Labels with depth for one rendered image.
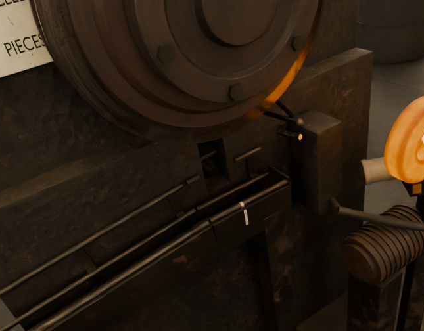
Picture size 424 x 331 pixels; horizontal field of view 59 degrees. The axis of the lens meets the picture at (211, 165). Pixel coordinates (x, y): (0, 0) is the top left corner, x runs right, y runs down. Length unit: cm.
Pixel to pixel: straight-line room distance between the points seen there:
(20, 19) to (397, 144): 62
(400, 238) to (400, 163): 33
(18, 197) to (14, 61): 22
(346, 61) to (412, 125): 35
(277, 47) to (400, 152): 26
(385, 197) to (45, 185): 155
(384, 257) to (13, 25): 85
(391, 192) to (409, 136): 129
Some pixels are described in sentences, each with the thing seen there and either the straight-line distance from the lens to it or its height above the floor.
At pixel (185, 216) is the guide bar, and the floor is 70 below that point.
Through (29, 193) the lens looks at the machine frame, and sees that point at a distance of 72.
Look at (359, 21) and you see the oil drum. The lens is 347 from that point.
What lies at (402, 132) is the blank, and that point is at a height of 87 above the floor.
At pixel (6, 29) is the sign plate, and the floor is 112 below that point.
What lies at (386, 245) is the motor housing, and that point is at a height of 52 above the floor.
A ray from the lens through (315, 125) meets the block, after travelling 84.
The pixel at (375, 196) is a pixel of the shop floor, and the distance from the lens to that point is 192.
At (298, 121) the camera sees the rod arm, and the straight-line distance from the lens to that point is 64.
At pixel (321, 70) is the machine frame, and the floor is 87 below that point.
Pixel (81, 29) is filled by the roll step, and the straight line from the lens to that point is 52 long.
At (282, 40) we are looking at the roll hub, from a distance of 59.
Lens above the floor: 121
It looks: 33 degrees down
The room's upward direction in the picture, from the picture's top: 12 degrees counter-clockwise
